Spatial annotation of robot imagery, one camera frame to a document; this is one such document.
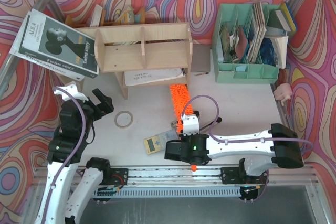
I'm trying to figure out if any orange microfiber duster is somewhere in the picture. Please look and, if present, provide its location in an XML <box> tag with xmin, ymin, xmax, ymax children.
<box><xmin>170</xmin><ymin>84</ymin><xmax>200</xmax><ymax>172</ymax></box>

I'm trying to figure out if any large black-cover book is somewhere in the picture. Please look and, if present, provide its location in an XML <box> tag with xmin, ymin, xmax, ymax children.
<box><xmin>10</xmin><ymin>9</ymin><xmax>99</xmax><ymax>81</ymax></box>

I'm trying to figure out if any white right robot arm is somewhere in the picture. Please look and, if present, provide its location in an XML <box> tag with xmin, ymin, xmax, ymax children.
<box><xmin>164</xmin><ymin>123</ymin><xmax>304</xmax><ymax>176</ymax></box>

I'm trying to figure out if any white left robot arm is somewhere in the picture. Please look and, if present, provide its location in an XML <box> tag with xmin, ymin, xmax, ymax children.
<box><xmin>35</xmin><ymin>84</ymin><xmax>114</xmax><ymax>223</ymax></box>

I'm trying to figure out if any wooden bookshelf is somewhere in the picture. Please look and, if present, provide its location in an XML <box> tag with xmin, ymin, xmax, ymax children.
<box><xmin>94</xmin><ymin>23</ymin><xmax>194</xmax><ymax>100</ymax></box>

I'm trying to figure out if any grey and black stapler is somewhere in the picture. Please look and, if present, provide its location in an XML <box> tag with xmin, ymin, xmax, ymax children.
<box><xmin>170</xmin><ymin>111</ymin><xmax>202</xmax><ymax>130</ymax></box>

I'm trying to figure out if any gold scientific calculator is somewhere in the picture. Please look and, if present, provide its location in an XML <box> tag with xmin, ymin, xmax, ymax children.
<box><xmin>143</xmin><ymin>129</ymin><xmax>178</xmax><ymax>155</ymax></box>

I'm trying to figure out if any black stapler remover tool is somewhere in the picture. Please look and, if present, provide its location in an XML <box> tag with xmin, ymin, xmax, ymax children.
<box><xmin>199</xmin><ymin>116</ymin><xmax>222</xmax><ymax>132</ymax></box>

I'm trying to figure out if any white paper booklet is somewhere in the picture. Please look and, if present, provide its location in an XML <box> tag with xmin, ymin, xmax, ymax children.
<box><xmin>124</xmin><ymin>68</ymin><xmax>187</xmax><ymax>87</ymax></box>

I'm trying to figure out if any grey notebook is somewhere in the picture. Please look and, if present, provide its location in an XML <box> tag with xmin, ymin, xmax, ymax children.
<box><xmin>191</xmin><ymin>44</ymin><xmax>211</xmax><ymax>72</ymax></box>

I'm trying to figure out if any pink plastic piggy toy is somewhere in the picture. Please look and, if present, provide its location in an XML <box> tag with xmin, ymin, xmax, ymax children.
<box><xmin>274</xmin><ymin>83</ymin><xmax>292</xmax><ymax>105</ymax></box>

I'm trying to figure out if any red brown booklet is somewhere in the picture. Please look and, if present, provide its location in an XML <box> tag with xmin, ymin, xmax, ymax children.
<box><xmin>235</xmin><ymin>26</ymin><xmax>248</xmax><ymax>59</ymax></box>

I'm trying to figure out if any green desk organizer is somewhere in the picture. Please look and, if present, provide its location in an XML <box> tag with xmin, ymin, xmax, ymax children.
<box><xmin>212</xmin><ymin>2</ymin><xmax>279</xmax><ymax>84</ymax></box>

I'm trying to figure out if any blue and yellow book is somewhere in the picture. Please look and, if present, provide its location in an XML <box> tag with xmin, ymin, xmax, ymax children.
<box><xmin>267</xmin><ymin>2</ymin><xmax>297</xmax><ymax>34</ymax></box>

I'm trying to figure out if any clear tape ring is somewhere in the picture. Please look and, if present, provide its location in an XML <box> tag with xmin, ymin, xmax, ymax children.
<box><xmin>114</xmin><ymin>111</ymin><xmax>134</xmax><ymax>129</ymax></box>

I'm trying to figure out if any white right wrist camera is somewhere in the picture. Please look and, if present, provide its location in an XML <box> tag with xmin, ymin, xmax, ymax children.
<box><xmin>181</xmin><ymin>114</ymin><xmax>200</xmax><ymax>136</ymax></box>

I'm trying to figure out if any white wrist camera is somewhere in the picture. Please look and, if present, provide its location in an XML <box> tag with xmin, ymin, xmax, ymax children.
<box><xmin>52</xmin><ymin>81</ymin><xmax>89</xmax><ymax>102</ymax></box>
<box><xmin>181</xmin><ymin>114</ymin><xmax>200</xmax><ymax>136</ymax></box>

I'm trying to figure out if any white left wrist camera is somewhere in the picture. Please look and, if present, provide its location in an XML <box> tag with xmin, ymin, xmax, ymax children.
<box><xmin>52</xmin><ymin>81</ymin><xmax>89</xmax><ymax>102</ymax></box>

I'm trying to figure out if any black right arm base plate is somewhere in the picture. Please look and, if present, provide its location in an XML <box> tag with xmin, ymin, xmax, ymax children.
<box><xmin>219</xmin><ymin>166</ymin><xmax>269</xmax><ymax>204</ymax></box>

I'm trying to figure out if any aluminium front rail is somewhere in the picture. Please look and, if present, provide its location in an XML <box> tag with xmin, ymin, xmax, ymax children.
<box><xmin>31</xmin><ymin>162</ymin><xmax>320</xmax><ymax>192</ymax></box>

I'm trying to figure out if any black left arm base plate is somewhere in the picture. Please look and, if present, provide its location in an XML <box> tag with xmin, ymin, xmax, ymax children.
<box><xmin>92</xmin><ymin>168</ymin><xmax>129</xmax><ymax>204</ymax></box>

